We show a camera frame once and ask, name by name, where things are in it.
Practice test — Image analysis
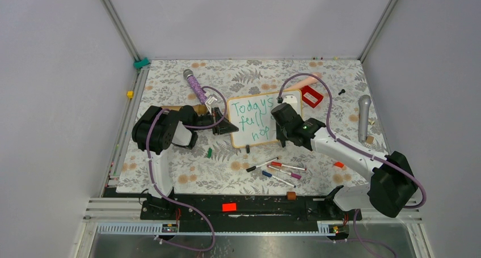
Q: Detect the small tan wooden block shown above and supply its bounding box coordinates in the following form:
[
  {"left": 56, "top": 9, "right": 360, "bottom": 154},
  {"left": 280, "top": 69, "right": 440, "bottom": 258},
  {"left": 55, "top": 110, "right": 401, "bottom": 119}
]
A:
[{"left": 366, "top": 136, "right": 374, "bottom": 144}]

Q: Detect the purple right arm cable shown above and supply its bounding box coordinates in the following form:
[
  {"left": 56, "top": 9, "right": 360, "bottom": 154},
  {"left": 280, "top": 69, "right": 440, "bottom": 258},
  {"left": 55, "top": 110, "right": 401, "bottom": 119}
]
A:
[{"left": 277, "top": 73, "right": 427, "bottom": 258}]

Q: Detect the orange cylinder block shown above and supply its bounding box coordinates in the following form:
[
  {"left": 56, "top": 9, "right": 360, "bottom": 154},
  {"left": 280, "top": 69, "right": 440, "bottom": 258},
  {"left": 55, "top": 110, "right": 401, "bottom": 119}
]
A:
[{"left": 286, "top": 191, "right": 297, "bottom": 201}]

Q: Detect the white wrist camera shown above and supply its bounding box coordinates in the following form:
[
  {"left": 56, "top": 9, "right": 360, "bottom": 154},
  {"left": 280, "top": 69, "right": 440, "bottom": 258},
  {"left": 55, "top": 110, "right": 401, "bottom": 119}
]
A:
[
  {"left": 283, "top": 95, "right": 302, "bottom": 115},
  {"left": 204, "top": 95, "right": 218, "bottom": 115}
]

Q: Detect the cable duct rail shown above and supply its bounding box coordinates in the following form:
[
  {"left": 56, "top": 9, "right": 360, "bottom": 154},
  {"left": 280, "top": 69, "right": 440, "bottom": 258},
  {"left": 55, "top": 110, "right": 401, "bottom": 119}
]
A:
[{"left": 96, "top": 218, "right": 343, "bottom": 236}]

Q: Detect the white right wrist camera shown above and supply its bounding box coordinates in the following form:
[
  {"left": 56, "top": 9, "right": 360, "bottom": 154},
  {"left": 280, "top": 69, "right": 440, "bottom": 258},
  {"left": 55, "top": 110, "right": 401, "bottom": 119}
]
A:
[{"left": 283, "top": 95, "right": 302, "bottom": 115}]

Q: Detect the black whiteboard marker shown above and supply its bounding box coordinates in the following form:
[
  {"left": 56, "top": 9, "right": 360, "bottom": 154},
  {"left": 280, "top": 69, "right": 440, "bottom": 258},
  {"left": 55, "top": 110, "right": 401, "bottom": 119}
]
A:
[{"left": 246, "top": 157, "right": 279, "bottom": 172}]

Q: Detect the pink toy microphone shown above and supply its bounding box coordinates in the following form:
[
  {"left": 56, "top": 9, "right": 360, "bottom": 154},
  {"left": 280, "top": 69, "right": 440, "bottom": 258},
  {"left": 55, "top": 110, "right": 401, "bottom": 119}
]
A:
[{"left": 286, "top": 76, "right": 318, "bottom": 90}]

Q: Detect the teal corner clamp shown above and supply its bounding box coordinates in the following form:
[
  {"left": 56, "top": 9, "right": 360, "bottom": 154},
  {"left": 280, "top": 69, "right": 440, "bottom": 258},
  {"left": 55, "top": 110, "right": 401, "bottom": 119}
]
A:
[{"left": 133, "top": 57, "right": 150, "bottom": 70}]

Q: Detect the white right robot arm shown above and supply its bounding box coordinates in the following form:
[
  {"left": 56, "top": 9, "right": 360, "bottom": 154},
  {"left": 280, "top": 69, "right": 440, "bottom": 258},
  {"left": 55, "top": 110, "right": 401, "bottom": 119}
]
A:
[{"left": 271, "top": 103, "right": 418, "bottom": 219}]

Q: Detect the purple glitter toy microphone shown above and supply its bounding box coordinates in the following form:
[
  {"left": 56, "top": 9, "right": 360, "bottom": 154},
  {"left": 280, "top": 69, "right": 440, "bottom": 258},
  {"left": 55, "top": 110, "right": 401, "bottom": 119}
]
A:
[{"left": 183, "top": 69, "right": 208, "bottom": 104}]

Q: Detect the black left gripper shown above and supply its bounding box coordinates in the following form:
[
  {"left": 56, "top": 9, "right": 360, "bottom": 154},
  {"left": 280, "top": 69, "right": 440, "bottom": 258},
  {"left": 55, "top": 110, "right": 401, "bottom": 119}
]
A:
[{"left": 191, "top": 107, "right": 239, "bottom": 136}]

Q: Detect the red square frame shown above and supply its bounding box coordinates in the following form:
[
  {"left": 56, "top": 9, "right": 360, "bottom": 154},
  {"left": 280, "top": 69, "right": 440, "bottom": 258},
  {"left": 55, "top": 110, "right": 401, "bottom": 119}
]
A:
[{"left": 301, "top": 86, "right": 324, "bottom": 108}]

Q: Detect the blue whiteboard marker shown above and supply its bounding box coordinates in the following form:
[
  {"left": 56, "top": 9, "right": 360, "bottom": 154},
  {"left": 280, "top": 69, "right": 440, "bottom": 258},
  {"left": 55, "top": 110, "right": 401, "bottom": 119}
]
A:
[{"left": 261, "top": 170, "right": 296, "bottom": 188}]

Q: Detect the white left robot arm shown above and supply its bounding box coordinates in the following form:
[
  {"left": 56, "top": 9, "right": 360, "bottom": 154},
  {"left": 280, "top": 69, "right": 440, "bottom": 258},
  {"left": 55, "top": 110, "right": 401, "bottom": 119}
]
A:
[{"left": 132, "top": 105, "right": 239, "bottom": 219}]

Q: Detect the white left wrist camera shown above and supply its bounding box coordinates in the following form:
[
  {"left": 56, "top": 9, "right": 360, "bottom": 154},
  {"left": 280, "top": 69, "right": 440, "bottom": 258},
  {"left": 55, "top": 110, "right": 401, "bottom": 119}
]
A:
[{"left": 204, "top": 95, "right": 218, "bottom": 115}]

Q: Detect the floral tablecloth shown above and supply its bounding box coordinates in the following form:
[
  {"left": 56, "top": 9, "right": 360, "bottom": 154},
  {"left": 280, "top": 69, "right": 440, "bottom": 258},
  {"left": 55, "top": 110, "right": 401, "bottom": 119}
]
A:
[{"left": 137, "top": 60, "right": 369, "bottom": 196}]

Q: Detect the yellow framed whiteboard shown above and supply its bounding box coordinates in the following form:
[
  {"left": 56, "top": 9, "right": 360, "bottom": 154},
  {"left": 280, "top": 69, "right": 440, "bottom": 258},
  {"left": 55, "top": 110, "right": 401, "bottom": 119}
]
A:
[{"left": 227, "top": 92, "right": 279, "bottom": 149}]

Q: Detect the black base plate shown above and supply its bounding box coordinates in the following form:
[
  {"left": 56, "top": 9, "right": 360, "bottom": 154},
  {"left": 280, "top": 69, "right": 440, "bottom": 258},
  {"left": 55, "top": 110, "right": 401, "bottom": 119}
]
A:
[{"left": 140, "top": 194, "right": 362, "bottom": 230}]

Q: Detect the red tape patch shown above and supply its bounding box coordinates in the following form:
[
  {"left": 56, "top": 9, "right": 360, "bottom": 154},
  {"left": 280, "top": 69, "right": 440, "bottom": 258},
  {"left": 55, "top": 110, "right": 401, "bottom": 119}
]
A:
[{"left": 221, "top": 202, "right": 237, "bottom": 212}]

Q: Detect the silver toy microphone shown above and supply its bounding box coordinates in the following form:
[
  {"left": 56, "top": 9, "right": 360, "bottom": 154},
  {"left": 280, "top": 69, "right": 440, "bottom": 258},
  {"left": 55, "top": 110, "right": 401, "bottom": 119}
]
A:
[{"left": 358, "top": 95, "right": 372, "bottom": 143}]

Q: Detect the magenta whiteboard marker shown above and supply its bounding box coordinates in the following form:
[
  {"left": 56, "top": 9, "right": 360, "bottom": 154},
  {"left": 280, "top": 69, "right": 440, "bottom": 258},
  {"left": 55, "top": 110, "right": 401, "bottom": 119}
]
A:
[{"left": 267, "top": 165, "right": 302, "bottom": 180}]

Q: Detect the gold toy microphone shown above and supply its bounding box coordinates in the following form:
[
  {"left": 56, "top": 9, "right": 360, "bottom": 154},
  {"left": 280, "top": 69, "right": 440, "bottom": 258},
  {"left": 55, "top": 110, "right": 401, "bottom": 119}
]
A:
[{"left": 161, "top": 104, "right": 208, "bottom": 115}]

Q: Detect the red whiteboard marker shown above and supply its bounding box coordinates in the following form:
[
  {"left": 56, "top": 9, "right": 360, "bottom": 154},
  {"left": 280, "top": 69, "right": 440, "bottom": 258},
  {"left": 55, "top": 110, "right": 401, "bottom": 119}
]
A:
[{"left": 270, "top": 162, "right": 307, "bottom": 171}]

